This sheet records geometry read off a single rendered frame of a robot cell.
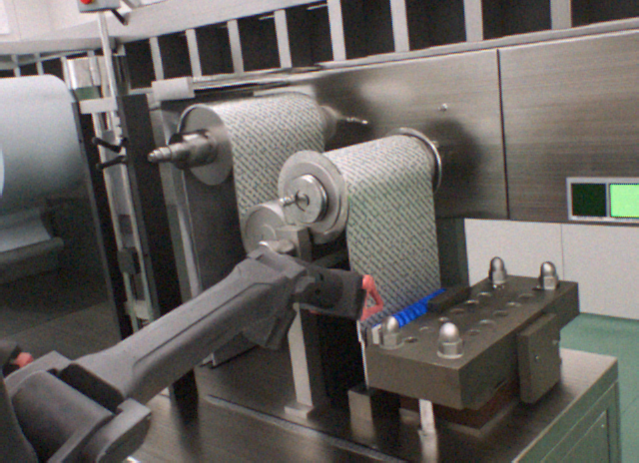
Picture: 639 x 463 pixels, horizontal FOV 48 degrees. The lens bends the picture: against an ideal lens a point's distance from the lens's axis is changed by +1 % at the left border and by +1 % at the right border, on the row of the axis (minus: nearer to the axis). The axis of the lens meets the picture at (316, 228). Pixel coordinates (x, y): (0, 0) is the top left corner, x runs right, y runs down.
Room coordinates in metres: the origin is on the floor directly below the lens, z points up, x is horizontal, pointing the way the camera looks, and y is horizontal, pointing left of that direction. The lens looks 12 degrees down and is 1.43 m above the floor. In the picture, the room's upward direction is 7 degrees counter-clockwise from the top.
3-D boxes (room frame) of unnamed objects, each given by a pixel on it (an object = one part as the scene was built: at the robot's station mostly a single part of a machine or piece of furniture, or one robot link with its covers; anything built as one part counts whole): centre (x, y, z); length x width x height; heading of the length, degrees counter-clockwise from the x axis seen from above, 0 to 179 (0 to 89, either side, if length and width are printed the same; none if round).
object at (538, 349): (1.03, -0.32, 0.96); 0.10 x 0.03 x 0.11; 137
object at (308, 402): (1.08, 0.05, 1.05); 0.06 x 0.05 x 0.31; 137
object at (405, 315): (1.12, -0.14, 1.03); 0.21 x 0.04 x 0.03; 137
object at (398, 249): (1.13, -0.13, 1.11); 0.23 x 0.01 x 0.18; 137
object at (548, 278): (1.16, -0.39, 1.05); 0.04 x 0.04 x 0.04
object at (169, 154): (1.20, 0.24, 1.33); 0.06 x 0.03 x 0.03; 137
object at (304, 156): (1.08, 0.00, 1.25); 0.15 x 0.01 x 0.15; 47
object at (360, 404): (1.13, -0.13, 0.92); 0.28 x 0.04 x 0.04; 137
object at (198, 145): (1.24, 0.20, 1.33); 0.06 x 0.06 x 0.06; 47
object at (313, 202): (1.07, 0.01, 1.25); 0.07 x 0.02 x 0.07; 47
